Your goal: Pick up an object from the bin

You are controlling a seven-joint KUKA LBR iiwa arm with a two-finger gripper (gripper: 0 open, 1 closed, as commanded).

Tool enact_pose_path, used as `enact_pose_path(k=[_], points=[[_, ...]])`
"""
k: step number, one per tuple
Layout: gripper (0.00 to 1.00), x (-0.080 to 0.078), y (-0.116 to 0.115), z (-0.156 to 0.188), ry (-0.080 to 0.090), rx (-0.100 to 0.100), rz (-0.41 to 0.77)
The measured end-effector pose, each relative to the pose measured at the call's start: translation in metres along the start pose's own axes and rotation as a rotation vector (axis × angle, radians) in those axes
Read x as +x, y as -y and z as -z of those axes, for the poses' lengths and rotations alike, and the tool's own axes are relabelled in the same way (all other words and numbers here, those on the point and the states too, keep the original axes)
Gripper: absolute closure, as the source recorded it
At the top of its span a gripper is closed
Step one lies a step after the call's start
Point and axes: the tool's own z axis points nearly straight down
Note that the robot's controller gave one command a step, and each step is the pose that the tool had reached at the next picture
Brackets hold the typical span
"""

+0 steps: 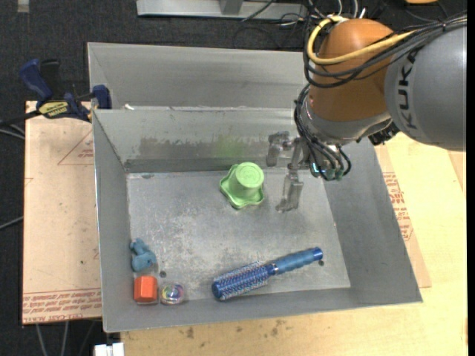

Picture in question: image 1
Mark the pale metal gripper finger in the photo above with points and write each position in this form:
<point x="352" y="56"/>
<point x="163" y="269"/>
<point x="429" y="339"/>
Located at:
<point x="275" y="150"/>
<point x="292" y="193"/>

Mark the green plastic cup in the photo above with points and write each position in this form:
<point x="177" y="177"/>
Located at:
<point x="243" y="184"/>

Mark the blue round hairbrush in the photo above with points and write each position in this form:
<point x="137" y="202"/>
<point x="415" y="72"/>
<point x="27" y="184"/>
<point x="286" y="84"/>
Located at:
<point x="256" y="274"/>

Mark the grey metal bin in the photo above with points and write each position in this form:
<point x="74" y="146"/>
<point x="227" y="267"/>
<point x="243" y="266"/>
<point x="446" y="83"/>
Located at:
<point x="208" y="228"/>

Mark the clear ball with colourful core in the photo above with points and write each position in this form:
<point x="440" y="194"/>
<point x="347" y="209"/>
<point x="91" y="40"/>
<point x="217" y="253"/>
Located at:
<point x="171" y="293"/>

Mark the blue toy figure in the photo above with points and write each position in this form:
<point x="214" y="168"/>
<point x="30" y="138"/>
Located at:
<point x="141" y="258"/>

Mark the orange block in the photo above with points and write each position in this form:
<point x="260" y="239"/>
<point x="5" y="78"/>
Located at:
<point x="144" y="288"/>

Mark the brown cardboard board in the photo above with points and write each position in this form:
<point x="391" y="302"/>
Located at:
<point x="59" y="217"/>

